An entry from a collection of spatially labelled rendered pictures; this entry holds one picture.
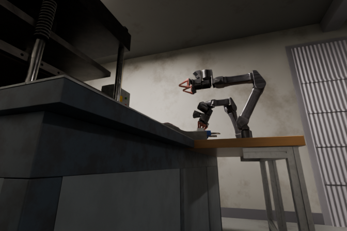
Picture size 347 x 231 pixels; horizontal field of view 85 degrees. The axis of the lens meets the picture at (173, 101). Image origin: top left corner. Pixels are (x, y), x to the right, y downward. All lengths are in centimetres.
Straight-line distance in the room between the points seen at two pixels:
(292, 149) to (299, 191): 16
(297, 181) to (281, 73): 261
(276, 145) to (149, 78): 311
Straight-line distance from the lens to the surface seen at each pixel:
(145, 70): 386
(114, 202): 46
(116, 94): 182
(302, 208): 95
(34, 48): 137
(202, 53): 364
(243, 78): 128
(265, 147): 92
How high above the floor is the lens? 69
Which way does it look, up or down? 19 degrees up
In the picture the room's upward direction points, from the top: straight up
